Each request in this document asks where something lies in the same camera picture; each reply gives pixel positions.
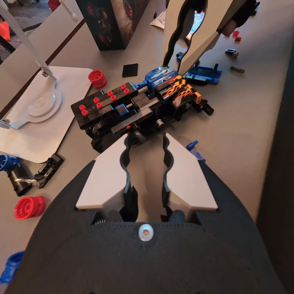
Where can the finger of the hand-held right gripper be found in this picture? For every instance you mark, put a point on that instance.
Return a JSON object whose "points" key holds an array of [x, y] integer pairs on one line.
{"points": [[206, 39], [171, 23]]}

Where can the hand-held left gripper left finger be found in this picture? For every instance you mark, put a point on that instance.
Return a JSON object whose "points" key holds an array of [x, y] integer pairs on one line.
{"points": [[103, 179]]}

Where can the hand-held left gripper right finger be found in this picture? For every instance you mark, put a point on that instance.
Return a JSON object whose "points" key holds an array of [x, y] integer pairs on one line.
{"points": [[190, 181]]}

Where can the black beam with blue connector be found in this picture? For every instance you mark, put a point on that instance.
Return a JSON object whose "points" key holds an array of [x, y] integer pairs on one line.
{"points": [[181, 56]]}

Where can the blue panel piece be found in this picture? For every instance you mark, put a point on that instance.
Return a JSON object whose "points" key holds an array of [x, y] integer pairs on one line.
{"points": [[204, 74]]}

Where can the toy truck model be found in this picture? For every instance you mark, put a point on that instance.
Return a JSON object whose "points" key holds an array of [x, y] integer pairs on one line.
{"points": [[137, 108]]}

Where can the person's right hand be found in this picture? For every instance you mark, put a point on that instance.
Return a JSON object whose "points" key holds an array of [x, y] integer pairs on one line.
{"points": [[229, 28]]}

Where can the sticker sheet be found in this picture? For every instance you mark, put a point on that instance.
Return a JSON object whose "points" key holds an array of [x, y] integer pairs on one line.
{"points": [[158, 20]]}

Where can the blue connector with grey pin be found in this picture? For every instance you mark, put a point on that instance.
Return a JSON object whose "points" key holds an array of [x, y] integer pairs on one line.
{"points": [[231, 52]]}

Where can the small blue lever piece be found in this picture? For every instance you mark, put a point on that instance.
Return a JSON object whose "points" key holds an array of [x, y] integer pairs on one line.
{"points": [[194, 149]]}

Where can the grey axle pin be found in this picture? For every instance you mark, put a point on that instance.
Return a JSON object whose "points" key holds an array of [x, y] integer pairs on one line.
{"points": [[237, 69]]}

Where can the black toy set box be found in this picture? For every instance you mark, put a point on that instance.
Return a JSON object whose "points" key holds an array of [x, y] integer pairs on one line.
{"points": [[110, 23]]}

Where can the black flat tile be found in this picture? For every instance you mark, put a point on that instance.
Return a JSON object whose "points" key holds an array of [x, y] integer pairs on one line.
{"points": [[130, 70]]}

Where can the red wheel rim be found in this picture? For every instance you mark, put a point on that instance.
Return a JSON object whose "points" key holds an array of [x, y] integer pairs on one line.
{"points": [[28, 207], [97, 79]]}

